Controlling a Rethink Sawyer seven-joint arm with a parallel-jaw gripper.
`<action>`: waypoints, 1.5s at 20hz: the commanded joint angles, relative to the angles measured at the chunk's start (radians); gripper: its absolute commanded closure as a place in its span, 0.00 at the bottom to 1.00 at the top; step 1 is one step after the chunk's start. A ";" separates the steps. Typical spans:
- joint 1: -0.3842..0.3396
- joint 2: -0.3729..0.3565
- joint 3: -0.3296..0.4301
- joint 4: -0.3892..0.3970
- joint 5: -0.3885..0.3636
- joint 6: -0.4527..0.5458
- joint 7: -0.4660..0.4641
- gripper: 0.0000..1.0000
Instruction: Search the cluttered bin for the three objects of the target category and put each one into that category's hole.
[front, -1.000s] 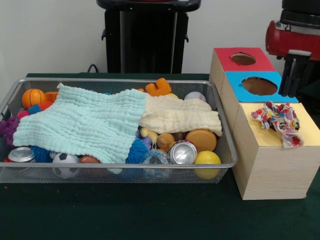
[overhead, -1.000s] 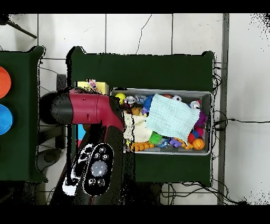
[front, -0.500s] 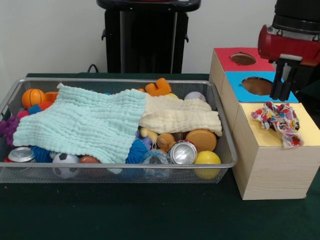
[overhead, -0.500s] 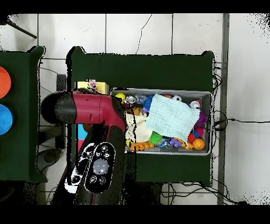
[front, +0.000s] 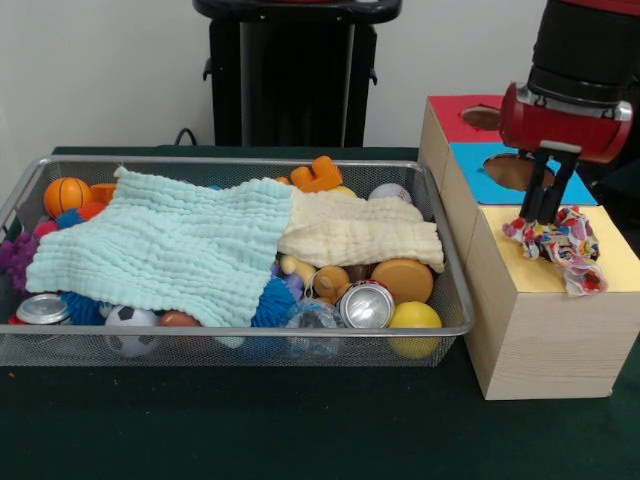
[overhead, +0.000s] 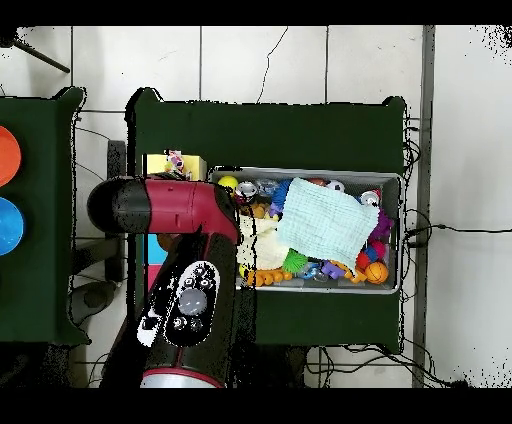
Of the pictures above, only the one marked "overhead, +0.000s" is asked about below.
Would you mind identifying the cream waffle cloth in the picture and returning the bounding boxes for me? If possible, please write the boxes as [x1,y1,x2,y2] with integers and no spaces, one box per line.
[238,213,290,271]

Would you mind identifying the small polka dot paper ball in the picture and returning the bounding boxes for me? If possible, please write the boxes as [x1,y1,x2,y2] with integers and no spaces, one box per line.
[164,149,192,181]

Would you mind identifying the wooden box three round holes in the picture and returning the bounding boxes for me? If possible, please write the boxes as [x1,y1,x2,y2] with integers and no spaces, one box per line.
[142,153,209,293]

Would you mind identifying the orange rubber toy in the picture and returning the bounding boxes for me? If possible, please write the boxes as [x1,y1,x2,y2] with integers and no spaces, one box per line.
[245,268,294,288]

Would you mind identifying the mint waffle cloth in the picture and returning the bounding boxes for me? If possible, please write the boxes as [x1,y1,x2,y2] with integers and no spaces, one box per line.
[276,176,381,270]

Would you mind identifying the dark green table cloth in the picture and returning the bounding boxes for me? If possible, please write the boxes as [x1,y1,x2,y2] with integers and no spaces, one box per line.
[124,86,409,355]
[0,86,91,347]

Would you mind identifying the red and silver can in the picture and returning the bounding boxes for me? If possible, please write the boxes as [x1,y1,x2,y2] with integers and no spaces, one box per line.
[359,188,384,209]

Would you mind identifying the purple spiky toy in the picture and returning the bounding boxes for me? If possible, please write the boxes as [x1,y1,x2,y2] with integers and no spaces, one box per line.
[369,210,397,242]

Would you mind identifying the orange toy basketball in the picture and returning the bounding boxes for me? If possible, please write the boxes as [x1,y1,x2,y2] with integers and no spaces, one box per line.
[364,260,390,286]

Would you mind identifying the black upright panel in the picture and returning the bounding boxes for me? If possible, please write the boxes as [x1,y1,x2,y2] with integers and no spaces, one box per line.
[106,139,128,284]

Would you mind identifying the grey floor foot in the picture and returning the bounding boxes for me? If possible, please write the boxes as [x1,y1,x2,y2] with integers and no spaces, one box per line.
[70,279,118,326]

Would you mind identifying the blue round bowl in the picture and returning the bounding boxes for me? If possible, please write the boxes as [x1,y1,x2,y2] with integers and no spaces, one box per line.
[0,195,27,257]

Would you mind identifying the orange round bowl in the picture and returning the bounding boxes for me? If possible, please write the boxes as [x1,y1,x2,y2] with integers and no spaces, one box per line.
[0,125,23,188]

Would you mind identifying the dark tripod leg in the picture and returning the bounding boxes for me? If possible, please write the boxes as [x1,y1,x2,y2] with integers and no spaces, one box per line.
[0,26,72,75]

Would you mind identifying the silver wire mesh bin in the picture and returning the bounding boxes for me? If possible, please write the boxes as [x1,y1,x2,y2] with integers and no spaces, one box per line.
[209,164,405,296]

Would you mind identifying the black cable with plug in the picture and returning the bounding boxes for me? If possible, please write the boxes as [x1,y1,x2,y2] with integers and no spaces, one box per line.
[402,207,512,249]

